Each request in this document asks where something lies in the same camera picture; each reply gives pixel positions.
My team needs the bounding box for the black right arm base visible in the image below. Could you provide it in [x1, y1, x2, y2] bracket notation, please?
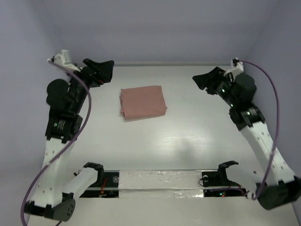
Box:
[198, 161, 248, 197]

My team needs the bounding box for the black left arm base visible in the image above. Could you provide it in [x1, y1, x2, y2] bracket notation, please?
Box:
[80, 171, 119, 198]

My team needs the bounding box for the white foam front board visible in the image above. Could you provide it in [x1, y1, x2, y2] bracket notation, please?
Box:
[25, 168, 297, 226]

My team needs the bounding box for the aluminium back table rail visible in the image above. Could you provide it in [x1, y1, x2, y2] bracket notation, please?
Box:
[114, 63, 230, 67]

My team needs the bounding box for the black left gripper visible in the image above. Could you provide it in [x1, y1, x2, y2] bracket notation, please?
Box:
[67, 57, 115, 111]

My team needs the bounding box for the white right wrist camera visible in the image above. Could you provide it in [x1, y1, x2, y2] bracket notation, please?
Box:
[224, 58, 244, 78]

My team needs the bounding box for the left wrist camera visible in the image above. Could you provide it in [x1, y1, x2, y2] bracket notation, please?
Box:
[48, 49, 80, 72]

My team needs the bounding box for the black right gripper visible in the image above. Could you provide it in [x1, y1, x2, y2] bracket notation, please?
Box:
[193, 66, 238, 107]

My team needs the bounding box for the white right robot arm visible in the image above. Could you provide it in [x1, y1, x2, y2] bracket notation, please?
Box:
[192, 67, 301, 210]

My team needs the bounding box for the pink printed t-shirt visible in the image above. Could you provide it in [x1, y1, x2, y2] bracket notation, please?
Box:
[119, 85, 167, 120]

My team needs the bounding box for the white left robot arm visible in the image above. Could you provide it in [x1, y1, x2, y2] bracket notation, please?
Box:
[20, 56, 114, 225]

